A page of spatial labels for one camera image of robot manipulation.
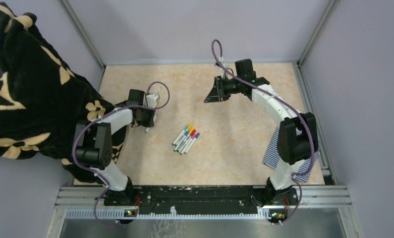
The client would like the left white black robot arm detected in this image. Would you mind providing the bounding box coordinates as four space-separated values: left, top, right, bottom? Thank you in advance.
72 89 160 206

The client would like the orange cap white marker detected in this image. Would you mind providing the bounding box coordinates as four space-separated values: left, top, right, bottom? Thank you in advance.
174 127 195 151

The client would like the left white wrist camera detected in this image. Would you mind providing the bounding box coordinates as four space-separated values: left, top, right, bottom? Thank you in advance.
146 93 160 108

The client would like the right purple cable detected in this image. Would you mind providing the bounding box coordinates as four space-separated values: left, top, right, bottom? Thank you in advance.
211 39 316 227

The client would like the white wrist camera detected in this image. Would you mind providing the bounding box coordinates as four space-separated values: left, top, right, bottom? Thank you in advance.
146 93 160 108
214 62 234 78

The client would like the purple cable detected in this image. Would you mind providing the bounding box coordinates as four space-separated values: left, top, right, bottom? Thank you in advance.
211 39 316 227
72 81 170 228

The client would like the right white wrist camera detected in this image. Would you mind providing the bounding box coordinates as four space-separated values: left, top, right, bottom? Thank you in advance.
214 62 234 78

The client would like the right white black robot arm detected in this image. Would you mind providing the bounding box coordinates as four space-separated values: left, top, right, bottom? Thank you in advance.
204 59 318 206

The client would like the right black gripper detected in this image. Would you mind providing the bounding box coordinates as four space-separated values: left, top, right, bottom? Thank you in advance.
205 75 243 103

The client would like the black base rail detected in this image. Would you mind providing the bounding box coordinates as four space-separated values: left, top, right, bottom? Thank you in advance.
104 185 298 223

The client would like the blue cap white marker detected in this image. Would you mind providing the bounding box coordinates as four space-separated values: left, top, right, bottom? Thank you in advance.
183 132 200 154

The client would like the blue striped cloth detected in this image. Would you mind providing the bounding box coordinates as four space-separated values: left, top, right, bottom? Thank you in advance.
262 127 312 183

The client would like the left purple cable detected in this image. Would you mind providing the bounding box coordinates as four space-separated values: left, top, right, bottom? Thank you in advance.
72 81 170 228

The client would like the black floral blanket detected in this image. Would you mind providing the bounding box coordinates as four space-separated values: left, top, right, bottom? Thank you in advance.
0 2 115 183

